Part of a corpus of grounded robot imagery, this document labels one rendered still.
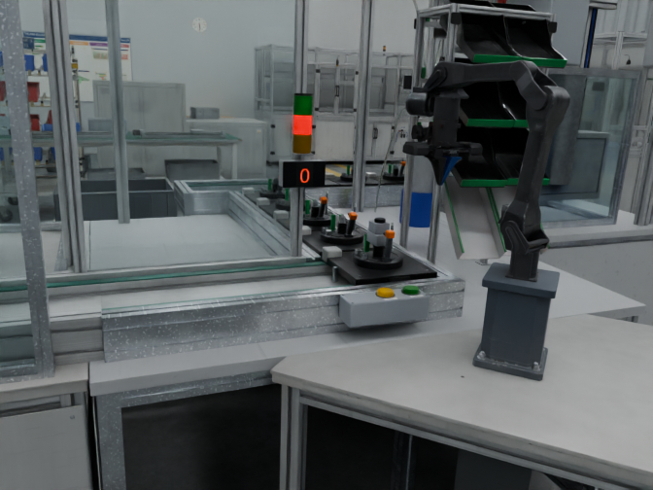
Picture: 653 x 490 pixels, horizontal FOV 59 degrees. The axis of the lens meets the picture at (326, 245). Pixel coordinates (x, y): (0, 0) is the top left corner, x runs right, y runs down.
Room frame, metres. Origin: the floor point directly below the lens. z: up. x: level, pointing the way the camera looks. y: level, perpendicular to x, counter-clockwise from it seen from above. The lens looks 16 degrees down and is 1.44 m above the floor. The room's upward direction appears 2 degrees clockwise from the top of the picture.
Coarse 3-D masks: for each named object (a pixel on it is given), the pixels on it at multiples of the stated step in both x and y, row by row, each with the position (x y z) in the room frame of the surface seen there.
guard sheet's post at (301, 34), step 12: (300, 0) 1.58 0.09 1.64; (300, 12) 1.58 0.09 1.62; (300, 24) 1.58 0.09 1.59; (300, 36) 1.58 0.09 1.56; (300, 48) 1.58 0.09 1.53; (300, 60) 1.58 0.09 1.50; (300, 72) 1.58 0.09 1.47; (300, 84) 1.59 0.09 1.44; (300, 156) 1.58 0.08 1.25; (300, 192) 1.58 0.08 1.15; (300, 204) 1.58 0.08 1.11; (300, 216) 1.58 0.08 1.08; (300, 228) 1.58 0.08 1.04; (300, 240) 1.58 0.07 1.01; (300, 252) 1.59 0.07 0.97
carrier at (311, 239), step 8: (344, 216) 1.76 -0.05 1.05; (344, 224) 1.75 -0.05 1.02; (304, 232) 1.80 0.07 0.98; (312, 232) 1.83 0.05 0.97; (320, 232) 1.76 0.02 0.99; (328, 232) 1.72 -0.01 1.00; (336, 232) 1.76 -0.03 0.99; (344, 232) 1.75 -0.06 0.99; (352, 232) 1.77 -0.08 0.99; (360, 232) 1.77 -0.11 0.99; (304, 240) 1.73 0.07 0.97; (312, 240) 1.73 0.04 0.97; (320, 240) 1.73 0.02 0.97; (328, 240) 1.71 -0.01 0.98; (336, 240) 1.70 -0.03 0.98; (344, 240) 1.69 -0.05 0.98; (352, 240) 1.70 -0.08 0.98; (360, 240) 1.72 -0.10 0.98; (312, 248) 1.67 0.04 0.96; (320, 248) 1.64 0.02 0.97; (344, 248) 1.66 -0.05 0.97; (352, 248) 1.66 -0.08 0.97; (360, 248) 1.66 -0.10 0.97; (384, 248) 1.69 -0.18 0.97
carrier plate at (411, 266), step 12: (348, 252) 1.62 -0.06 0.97; (396, 252) 1.64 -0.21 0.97; (336, 264) 1.49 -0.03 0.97; (348, 264) 1.49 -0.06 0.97; (408, 264) 1.51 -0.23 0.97; (420, 264) 1.52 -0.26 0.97; (348, 276) 1.41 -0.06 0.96; (360, 276) 1.39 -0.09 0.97; (372, 276) 1.40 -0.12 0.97; (384, 276) 1.40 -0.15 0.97; (396, 276) 1.42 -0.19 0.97; (420, 276) 1.44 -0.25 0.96; (432, 276) 1.46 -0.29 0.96
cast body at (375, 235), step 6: (372, 222) 1.52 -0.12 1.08; (378, 222) 1.51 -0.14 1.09; (384, 222) 1.52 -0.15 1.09; (372, 228) 1.52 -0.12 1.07; (378, 228) 1.50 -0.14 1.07; (384, 228) 1.51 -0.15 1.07; (372, 234) 1.52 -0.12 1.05; (378, 234) 1.50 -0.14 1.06; (372, 240) 1.51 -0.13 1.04; (378, 240) 1.49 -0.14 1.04; (384, 240) 1.50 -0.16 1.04
